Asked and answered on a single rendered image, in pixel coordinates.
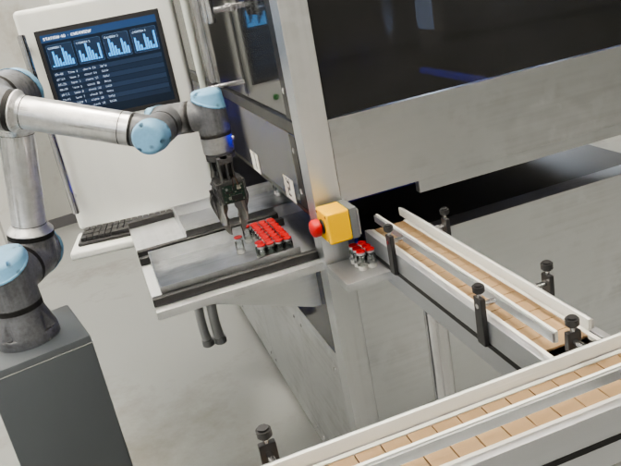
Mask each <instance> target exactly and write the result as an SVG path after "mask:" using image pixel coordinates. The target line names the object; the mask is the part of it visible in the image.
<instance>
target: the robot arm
mask: <svg viewBox="0 0 621 466"><path fill-rule="evenodd" d="M35 131H39V132H44V133H50V134H55V135H62V136H68V137H73V138H80V139H85V140H91V141H102V142H108V143H113V144H120V145H126V146H132V147H135V148H136V149H137V150H139V151H140V152H141V153H145V154H156V153H159V152H161V151H162V150H163V149H165V148H166V147H167V146H168V144H169V143H170V142H171V141H172V140H173V139H174V138H175V137H176V136H177V135H181V134H187V133H193V132H197V131H198V132H199V134H200V137H201V146H202V149H203V153H204V154H205V156H206V161H207V162H208V163H211V183H210V185H211V186H212V189H211V190H209V192H210V204H211V206H212V208H213V210H214V212H215V214H216V215H217V217H218V219H219V220H220V222H221V224H222V225H223V227H224V229H225V230H226V231H227V232H228V233H229V234H230V235H233V233H232V227H231V226H230V225H229V218H228V216H227V211H228V206H227V205H228V204H230V203H233V204H234V205H235V206H236V207H237V210H238V214H237V215H238V216H239V219H240V221H239V223H240V226H241V228H242V231H243V232H244V231H245V229H246V227H247V223H248V220H249V216H248V213H249V210H248V202H249V193H248V191H247V188H246V184H245V179H244V178H243V177H242V176H241V175H240V174H239V173H236V172H235V171H234V167H233V163H232V162H233V157H235V156H236V153H235V150H234V148H235V146H234V142H233V141H232V140H234V139H235V136H234V135H232V133H231V128H230V125H229V120H228V116H227V112H226V104H225V101H224V97H223V94H222V91H221V90H220V89H219V88H217V87H208V88H203V89H199V90H196V91H194V92H192V93H191V94H190V100H188V101H186V102H179V103H173V104H163V105H161V104H158V105H156V106H154V107H149V108H147V109H146V110H145V111H144V114H140V113H134V112H129V111H123V110H116V109H111V108H105V107H99V106H93V105H87V104H76V103H71V102H64V101H58V100H53V99H46V98H44V91H43V86H42V84H41V83H40V81H39V80H38V79H37V78H36V77H35V76H34V75H33V74H32V73H30V72H29V71H28V70H26V69H23V68H19V67H11V68H3V69H0V155H1V161H2V168H3V173H4V179H5V185H6V196H7V202H8V208H9V214H10V220H11V226H10V227H9V228H8V230H7V231H6V238H7V245H3V246H0V350H1V351H3V352H6V353H15V352H22V351H25V350H31V349H34V348H36V347H39V346H41V345H42V344H44V343H46V342H48V341H49V340H51V339H52V338H53V337H55V336H56V335H57V334H58V332H59V330H60V325H59V323H58V320H57V318H56V317H55V315H54V314H53V313H52V312H51V310H50V309H49V308H48V307H47V306H46V304H45V303H44V302H43V297H42V294H41V292H40V290H39V287H38V284H39V283H40V282H41V281H42V280H43V279H44V278H45V277H46V276H47V275H48V274H49V273H51V272H52V271H53V270H55V269H56V267H57V266H58V264H59V263H60V261H61V259H62V257H63V254H64V245H63V241H62V240H61V238H60V236H59V235H57V234H56V232H55V229H54V226H53V225H52V224H51V223H49V222H48V221H47V220H46V213H45V206H44V199H43V186H42V180H41V173H40V166H39V159H38V153H37V145H36V139H35Z"/></svg>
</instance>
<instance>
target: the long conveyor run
mask: <svg viewBox="0 0 621 466"><path fill-rule="evenodd" d="M579 325H580V323H579V317H578V316H576V315H575V314H569V315H567V316H566V317H565V326H567V327H568V328H569V329H570V330H568V331H566V332H565V333H564V334H565V351H566V352H564V353H562V354H559V355H556V356H554V357H552V358H549V359H546V360H544V361H541V362H537V363H534V364H532V365H530V366H527V367H524V368H522V369H519V370H516V371H514V372H512V373H509V374H505V375H502V376H499V377H497V378H494V379H492V380H490V381H487V382H484V383H482V384H479V385H476V386H473V387H470V388H467V389H465V390H462V391H459V392H457V393H455V394H452V395H450V396H447V397H444V398H441V399H437V400H435V401H433V402H430V403H427V404H425V405H422V406H419V407H418V408H415V409H412V410H410V411H405V412H402V413H400V414H398V415H395V416H393V417H390V418H387V419H385V420H382V421H380V422H378V423H373V424H370V425H368V426H365V427H362V428H360V429H358V430H355V431H353V432H350V433H347V434H345V435H341V436H338V437H336V438H333V439H330V440H328V441H325V442H322V443H321V444H318V445H315V446H313V447H310V448H306V449H303V450H301V451H298V452H296V453H293V454H290V455H288V456H285V457H283V458H281V459H280V458H279V453H278V449H277V445H276V442H275V440H274V438H271V439H269V438H270V437H271V436H272V434H273V432H272V428H271V426H270V425H268V424H265V423H264V424H261V425H259V426H258V427H257V428H256V430H255V433H256V436H257V438H258V439H259V440H261V441H262V442H261V443H258V445H257V446H258V450H259V453H260V458H261V462H262V465H261V466H612V465H614V464H616V463H618V462H620V461H621V332H618V333H616V334H613V335H611V336H609V337H604V338H602V339H599V340H596V341H594V342H591V343H589V344H584V343H583V342H581V330H580V329H579V328H578V326H579Z"/></svg>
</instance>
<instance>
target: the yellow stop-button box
mask: <svg viewBox="0 0 621 466"><path fill-rule="evenodd" d="M316 214H317V218H318V220H319V221H320V223H321V225H322V227H323V235H322V237H323V238H324V239H325V240H326V241H328V242H329V243H330V244H331V245H334V244H336V243H340V242H343V241H346V240H350V239H355V238H359V237H360V232H359V220H358V215H357V209H356V207H355V206H354V205H353V204H351V203H350V202H348V201H346V200H344V199H343V200H340V201H337V202H331V203H328V204H325V205H322V206H318V207H316Z"/></svg>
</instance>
